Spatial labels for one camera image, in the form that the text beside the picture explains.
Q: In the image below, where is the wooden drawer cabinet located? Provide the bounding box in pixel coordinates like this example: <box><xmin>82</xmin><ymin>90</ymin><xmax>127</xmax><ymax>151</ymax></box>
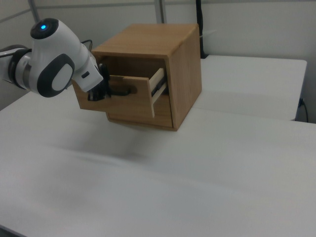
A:
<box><xmin>91</xmin><ymin>23</ymin><xmax>203</xmax><ymax>132</ymax></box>

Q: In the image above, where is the black cable with blue plug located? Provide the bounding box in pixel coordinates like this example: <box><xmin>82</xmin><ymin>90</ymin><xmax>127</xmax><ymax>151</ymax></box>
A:
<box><xmin>298</xmin><ymin>98</ymin><xmax>310</xmax><ymax>123</ymax></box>

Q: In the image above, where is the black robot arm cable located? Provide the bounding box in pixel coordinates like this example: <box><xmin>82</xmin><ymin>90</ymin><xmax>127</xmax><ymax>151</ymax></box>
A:
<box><xmin>80</xmin><ymin>39</ymin><xmax>94</xmax><ymax>52</ymax></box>

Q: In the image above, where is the black vertical pole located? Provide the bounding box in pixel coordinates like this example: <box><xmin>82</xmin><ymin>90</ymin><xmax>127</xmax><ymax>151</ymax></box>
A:
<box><xmin>195</xmin><ymin>0</ymin><xmax>209</xmax><ymax>60</ymax></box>

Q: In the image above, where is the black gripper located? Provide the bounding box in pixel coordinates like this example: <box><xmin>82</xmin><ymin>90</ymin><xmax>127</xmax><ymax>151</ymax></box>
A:
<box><xmin>87</xmin><ymin>63</ymin><xmax>111</xmax><ymax>102</ymax></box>

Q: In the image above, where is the wooden drawer with black handle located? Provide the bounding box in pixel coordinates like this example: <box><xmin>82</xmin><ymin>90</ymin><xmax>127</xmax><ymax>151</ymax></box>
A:
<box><xmin>72</xmin><ymin>67</ymin><xmax>170</xmax><ymax>119</ymax></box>

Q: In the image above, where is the wooden drawer with slot handle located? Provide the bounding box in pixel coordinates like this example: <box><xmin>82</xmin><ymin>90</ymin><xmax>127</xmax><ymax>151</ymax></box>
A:
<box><xmin>106</xmin><ymin>93</ymin><xmax>174</xmax><ymax>129</ymax></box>

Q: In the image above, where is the grey partition frame post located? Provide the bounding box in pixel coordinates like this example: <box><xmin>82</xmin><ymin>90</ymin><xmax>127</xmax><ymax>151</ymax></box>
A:
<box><xmin>155</xmin><ymin>0</ymin><xmax>166</xmax><ymax>25</ymax></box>
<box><xmin>28</xmin><ymin>0</ymin><xmax>42</xmax><ymax>25</ymax></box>

